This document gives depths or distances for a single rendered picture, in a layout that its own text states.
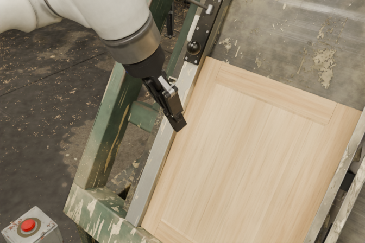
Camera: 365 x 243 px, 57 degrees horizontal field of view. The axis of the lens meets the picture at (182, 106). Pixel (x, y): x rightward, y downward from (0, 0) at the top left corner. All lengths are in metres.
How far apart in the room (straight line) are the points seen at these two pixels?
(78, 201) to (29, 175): 1.45
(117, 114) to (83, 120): 1.85
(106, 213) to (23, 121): 2.12
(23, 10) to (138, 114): 0.69
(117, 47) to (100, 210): 0.75
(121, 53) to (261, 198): 0.56
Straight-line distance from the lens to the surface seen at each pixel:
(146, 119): 1.16
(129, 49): 0.53
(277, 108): 0.91
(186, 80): 1.00
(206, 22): 1.00
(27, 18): 0.58
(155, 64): 0.57
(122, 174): 1.41
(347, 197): 0.84
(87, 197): 1.23
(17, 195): 2.58
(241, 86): 0.95
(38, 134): 3.00
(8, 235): 1.18
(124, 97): 1.16
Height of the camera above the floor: 1.83
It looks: 37 degrees down
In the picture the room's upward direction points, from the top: straight up
